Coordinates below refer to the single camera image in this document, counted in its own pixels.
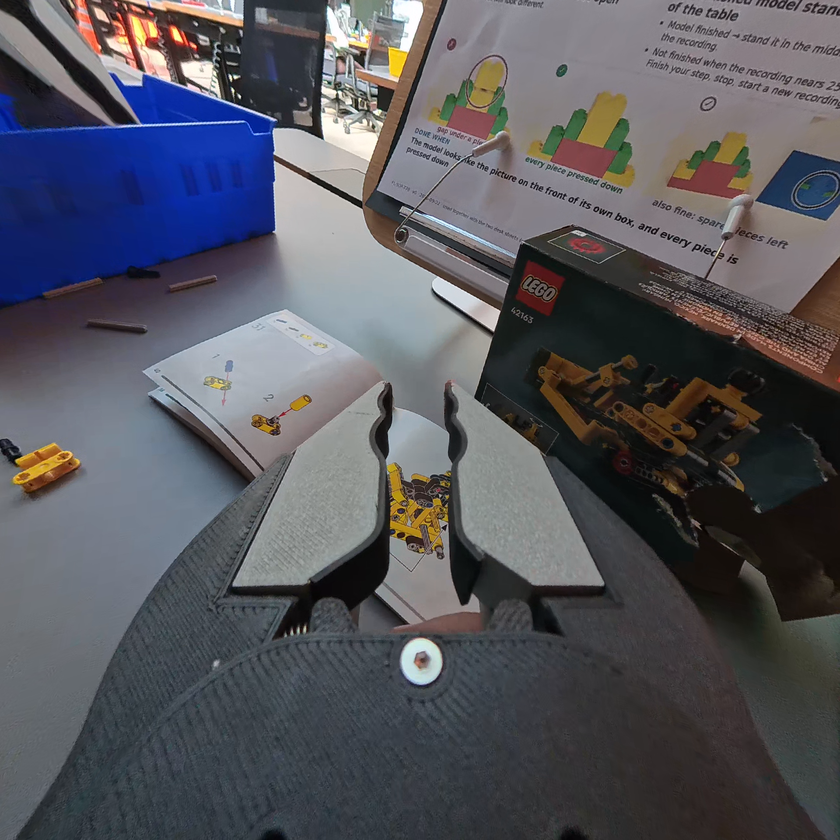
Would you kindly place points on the printed instruction sheet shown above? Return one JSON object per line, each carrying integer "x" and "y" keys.
{"x": 590, "y": 98}

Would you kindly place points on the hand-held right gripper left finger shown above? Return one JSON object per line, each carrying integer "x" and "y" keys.
{"x": 315, "y": 512}

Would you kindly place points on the grey flat panel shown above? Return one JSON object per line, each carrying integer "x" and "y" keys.
{"x": 59, "y": 59}

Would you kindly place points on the tan lego axle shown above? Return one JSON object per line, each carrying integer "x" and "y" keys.
{"x": 72, "y": 288}
{"x": 117, "y": 325}
{"x": 192, "y": 283}

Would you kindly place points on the dark lego set box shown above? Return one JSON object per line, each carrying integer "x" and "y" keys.
{"x": 623, "y": 328}

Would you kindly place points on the black lego pin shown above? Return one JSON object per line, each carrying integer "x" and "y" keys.
{"x": 8, "y": 449}
{"x": 141, "y": 271}

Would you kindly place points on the black office chair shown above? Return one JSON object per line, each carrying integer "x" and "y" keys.
{"x": 282, "y": 65}

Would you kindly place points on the grey office chair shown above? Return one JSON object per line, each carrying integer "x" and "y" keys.
{"x": 354, "y": 92}

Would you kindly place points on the yellow storage bin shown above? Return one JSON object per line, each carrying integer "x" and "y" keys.
{"x": 397, "y": 60}

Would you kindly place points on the orange and black equipment rack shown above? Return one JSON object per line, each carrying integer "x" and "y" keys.
{"x": 138, "y": 33}

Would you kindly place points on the blue plastic bin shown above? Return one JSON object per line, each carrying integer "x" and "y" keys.
{"x": 131, "y": 184}

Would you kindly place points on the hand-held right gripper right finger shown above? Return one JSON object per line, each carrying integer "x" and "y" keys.
{"x": 518, "y": 518}

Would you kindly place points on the yellow lego connector piece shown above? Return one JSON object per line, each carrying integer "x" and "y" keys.
{"x": 46, "y": 466}

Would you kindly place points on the open instruction booklet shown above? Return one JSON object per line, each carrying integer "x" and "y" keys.
{"x": 262, "y": 380}

